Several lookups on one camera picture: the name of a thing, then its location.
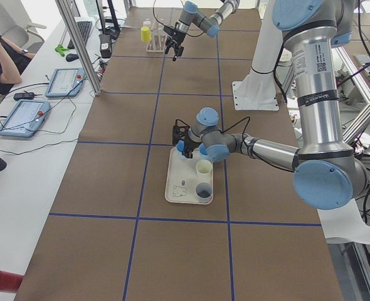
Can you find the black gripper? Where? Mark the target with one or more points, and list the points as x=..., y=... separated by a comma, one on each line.
x=176, y=37
x=190, y=143

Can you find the blue plastic cup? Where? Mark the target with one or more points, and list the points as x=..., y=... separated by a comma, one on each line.
x=179, y=149
x=203, y=152

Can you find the yellow plastic cup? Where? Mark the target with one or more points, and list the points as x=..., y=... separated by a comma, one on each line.
x=145, y=34

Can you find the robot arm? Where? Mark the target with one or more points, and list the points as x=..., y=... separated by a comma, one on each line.
x=192, y=15
x=272, y=172

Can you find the pale green plastic cup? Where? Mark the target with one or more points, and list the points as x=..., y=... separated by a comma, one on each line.
x=204, y=168

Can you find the grey plastic cup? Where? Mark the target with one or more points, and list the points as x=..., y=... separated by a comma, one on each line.
x=204, y=192

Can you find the white plastic tray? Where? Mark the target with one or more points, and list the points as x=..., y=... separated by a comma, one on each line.
x=182, y=179

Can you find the black keyboard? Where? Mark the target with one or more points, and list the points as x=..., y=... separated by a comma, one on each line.
x=84, y=29

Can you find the black computer mouse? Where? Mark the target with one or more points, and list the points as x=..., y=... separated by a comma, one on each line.
x=71, y=57

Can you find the blue teach pendant far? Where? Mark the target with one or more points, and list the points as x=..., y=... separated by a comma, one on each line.
x=65, y=81

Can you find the blue teach pendant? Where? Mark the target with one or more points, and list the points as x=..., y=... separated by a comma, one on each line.
x=65, y=81
x=25, y=118

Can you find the green plastic tool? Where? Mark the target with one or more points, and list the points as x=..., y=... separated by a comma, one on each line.
x=60, y=49

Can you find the black handheld remote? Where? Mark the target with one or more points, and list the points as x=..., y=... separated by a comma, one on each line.
x=24, y=96

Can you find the blue teach pendant near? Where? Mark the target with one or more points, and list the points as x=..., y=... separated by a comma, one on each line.
x=25, y=118

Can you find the seated person black shirt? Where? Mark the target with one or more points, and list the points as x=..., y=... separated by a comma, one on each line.
x=13, y=62

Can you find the white paper sheet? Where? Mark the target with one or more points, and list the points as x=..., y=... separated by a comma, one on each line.
x=344, y=225

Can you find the red cylinder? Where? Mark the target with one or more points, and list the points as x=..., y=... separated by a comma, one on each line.
x=10, y=282

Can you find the white wire cup rack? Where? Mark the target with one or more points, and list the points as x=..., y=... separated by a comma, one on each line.
x=158, y=42

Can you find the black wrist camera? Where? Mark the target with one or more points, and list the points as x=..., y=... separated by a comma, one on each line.
x=179, y=131

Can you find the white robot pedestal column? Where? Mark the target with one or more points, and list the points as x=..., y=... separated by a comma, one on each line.
x=257, y=90

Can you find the aluminium frame post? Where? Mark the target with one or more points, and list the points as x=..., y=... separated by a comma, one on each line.
x=79, y=44

